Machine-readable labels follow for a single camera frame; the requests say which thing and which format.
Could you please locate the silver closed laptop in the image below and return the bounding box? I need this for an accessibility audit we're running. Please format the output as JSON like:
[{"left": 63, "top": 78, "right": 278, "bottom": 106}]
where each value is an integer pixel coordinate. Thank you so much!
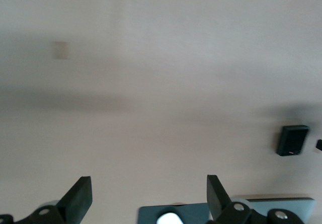
[{"left": 232, "top": 197, "right": 316, "bottom": 224}]

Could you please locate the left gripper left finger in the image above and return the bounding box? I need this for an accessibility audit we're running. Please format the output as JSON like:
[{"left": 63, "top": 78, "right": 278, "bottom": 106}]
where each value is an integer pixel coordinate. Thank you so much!
[{"left": 0, "top": 175, "right": 93, "bottom": 224}]

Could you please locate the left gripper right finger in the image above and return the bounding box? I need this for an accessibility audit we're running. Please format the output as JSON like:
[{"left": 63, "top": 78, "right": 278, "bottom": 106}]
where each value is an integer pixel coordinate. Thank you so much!
[{"left": 206, "top": 174, "right": 306, "bottom": 224}]

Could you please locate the white computer mouse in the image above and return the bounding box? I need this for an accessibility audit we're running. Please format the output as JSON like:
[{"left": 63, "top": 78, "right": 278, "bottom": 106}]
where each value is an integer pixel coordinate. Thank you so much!
[{"left": 156, "top": 211, "right": 182, "bottom": 224}]

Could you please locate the black flip phone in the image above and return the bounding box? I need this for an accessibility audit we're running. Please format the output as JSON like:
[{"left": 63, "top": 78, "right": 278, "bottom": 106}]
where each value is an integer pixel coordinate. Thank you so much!
[{"left": 276, "top": 124, "right": 310, "bottom": 157}]

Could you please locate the black mouse pad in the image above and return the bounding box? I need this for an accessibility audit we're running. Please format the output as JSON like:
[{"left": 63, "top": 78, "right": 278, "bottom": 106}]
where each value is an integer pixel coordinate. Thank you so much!
[{"left": 138, "top": 202, "right": 211, "bottom": 224}]

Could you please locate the brown tape patch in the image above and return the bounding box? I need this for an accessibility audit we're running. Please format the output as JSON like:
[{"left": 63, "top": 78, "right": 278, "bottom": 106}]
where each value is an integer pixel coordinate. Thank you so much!
[{"left": 51, "top": 41, "right": 69, "bottom": 59}]

